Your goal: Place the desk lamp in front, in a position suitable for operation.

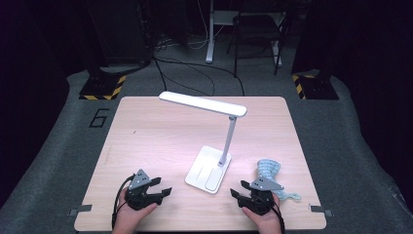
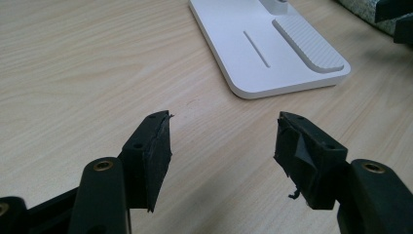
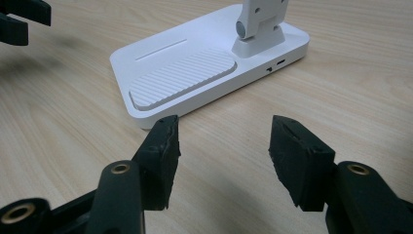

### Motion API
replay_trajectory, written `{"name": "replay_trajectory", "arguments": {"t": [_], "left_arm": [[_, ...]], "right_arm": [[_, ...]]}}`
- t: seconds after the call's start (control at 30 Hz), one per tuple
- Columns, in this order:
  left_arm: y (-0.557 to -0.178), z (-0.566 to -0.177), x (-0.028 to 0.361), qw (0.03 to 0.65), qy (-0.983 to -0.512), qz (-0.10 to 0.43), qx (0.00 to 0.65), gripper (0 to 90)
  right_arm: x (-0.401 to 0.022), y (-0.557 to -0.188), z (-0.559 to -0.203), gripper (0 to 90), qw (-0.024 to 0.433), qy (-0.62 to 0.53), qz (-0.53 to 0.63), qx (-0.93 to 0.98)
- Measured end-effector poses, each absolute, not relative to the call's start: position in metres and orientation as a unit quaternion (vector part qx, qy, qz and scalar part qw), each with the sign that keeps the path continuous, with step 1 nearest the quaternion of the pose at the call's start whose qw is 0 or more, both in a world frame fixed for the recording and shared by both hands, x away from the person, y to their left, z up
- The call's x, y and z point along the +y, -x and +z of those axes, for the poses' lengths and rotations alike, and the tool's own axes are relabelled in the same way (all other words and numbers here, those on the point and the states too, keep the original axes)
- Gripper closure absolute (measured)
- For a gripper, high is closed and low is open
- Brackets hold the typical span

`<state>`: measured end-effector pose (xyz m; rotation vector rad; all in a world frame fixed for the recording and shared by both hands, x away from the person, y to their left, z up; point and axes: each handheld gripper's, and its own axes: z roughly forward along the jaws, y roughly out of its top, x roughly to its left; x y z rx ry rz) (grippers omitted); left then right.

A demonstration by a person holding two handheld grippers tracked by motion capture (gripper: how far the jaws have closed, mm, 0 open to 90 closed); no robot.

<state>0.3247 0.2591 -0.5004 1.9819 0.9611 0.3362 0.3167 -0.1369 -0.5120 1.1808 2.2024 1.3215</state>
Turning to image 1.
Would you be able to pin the person's left hand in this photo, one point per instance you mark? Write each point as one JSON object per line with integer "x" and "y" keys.
{"x": 130, "y": 221}

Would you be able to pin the white desk lamp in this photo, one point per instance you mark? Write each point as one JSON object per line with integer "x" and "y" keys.
{"x": 207, "y": 104}

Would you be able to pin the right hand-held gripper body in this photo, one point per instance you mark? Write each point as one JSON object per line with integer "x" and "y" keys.
{"x": 259, "y": 201}

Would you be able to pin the grey metal table bracket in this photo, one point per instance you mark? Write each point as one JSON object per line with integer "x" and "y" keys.
{"x": 81, "y": 208}
{"x": 319, "y": 209}

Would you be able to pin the person's right hand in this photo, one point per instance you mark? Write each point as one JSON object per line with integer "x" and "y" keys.
{"x": 268, "y": 224}

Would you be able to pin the light blue cloth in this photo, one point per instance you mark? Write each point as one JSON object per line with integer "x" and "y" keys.
{"x": 268, "y": 167}

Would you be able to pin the dark equipment cabinet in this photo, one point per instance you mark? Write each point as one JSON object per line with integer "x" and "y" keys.
{"x": 120, "y": 29}

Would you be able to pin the black stand base yellow stripes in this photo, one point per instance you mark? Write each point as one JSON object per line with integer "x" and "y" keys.
{"x": 319, "y": 87}
{"x": 100, "y": 87}

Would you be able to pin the white table frame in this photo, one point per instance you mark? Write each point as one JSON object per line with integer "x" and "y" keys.
{"x": 210, "y": 39}

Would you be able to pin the black chair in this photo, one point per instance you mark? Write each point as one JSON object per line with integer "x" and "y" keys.
{"x": 256, "y": 24}

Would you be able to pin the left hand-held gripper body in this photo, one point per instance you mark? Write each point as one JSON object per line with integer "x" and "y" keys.
{"x": 139, "y": 195}

